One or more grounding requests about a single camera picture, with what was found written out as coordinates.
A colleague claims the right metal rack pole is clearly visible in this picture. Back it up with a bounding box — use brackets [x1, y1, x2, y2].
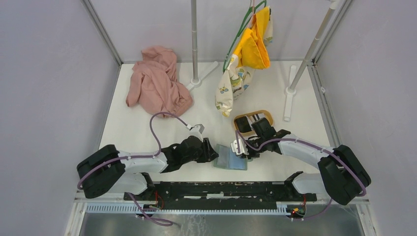
[283, 0, 340, 122]

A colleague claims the yellow oval tray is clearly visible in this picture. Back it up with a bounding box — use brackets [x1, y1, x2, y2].
[233, 110, 274, 137]

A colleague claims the pink crumpled garment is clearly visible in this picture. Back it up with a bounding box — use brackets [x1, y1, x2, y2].
[125, 46, 194, 116]

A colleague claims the white slotted cable duct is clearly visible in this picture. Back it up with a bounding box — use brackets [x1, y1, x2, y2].
[85, 203, 289, 216]

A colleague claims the green clothes hanger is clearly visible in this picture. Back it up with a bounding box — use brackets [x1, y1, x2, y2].
[222, 0, 267, 72]

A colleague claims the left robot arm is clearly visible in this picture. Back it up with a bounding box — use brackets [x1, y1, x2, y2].
[76, 136, 219, 201]

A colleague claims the cartoon print children's garment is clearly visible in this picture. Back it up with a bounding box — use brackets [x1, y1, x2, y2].
[215, 6, 273, 117]

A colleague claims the metal rack pole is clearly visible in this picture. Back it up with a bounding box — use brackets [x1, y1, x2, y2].
[186, 0, 219, 91]
[283, 0, 340, 122]

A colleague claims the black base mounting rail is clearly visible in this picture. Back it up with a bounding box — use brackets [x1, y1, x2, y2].
[135, 181, 317, 210]

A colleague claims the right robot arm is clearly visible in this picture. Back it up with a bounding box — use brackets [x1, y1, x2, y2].
[230, 118, 372, 206]

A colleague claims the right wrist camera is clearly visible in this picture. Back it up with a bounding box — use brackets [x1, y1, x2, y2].
[230, 138, 248, 158]

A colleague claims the left metal rack pole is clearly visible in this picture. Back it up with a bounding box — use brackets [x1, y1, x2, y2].
[186, 0, 219, 91]

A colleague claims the black phone in tray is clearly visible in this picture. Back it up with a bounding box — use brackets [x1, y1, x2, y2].
[235, 116, 252, 133]

